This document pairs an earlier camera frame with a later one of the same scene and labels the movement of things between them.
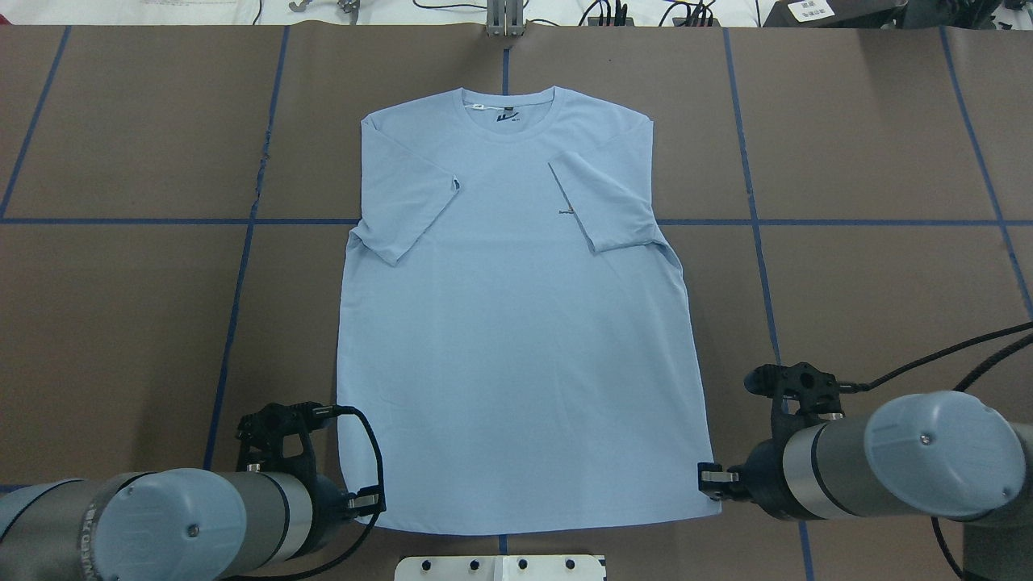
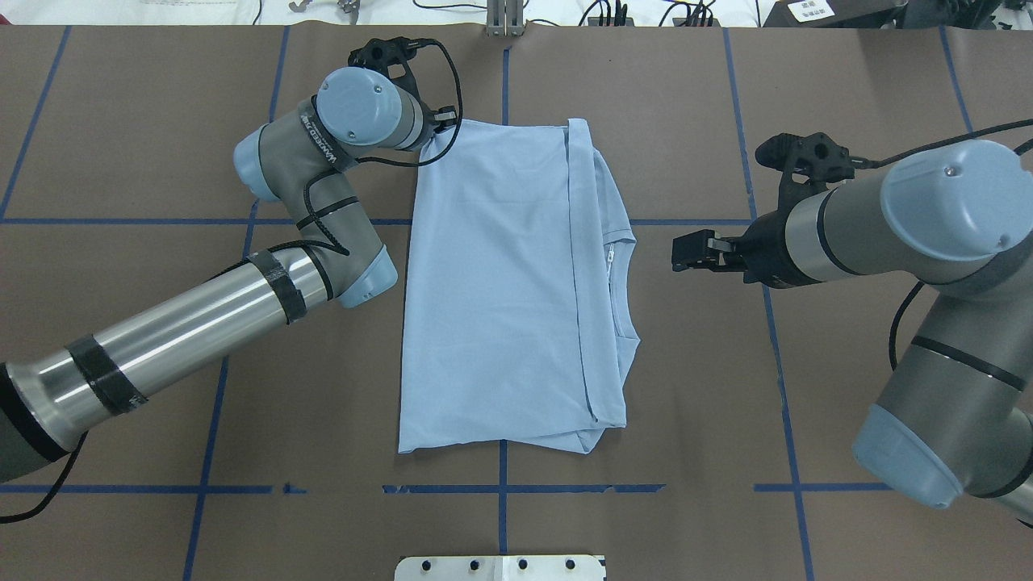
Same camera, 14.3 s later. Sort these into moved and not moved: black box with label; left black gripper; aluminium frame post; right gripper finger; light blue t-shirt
Moved: left black gripper; light blue t-shirt; right gripper finger
Not moved: black box with label; aluminium frame post
